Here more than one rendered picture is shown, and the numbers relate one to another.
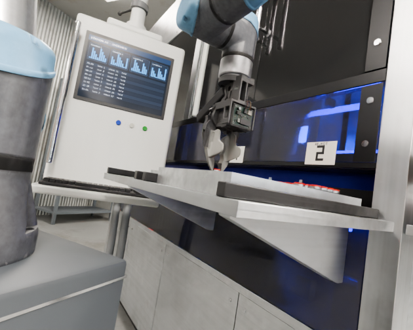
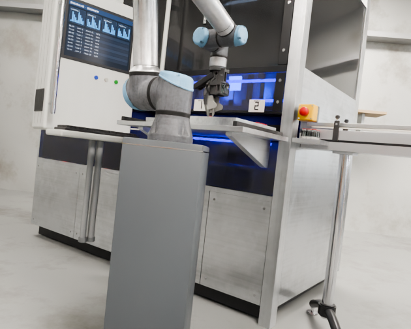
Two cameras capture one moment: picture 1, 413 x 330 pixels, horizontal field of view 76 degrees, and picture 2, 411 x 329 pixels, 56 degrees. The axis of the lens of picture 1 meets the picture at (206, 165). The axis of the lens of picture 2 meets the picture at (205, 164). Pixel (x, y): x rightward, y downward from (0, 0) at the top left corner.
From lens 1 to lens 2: 114 cm
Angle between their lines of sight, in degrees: 22
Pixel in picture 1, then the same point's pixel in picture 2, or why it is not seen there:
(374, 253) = (280, 151)
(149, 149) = (120, 100)
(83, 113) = (69, 70)
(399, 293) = (289, 166)
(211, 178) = (225, 120)
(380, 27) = (285, 42)
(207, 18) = (213, 44)
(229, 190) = (237, 123)
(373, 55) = (282, 56)
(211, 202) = (230, 128)
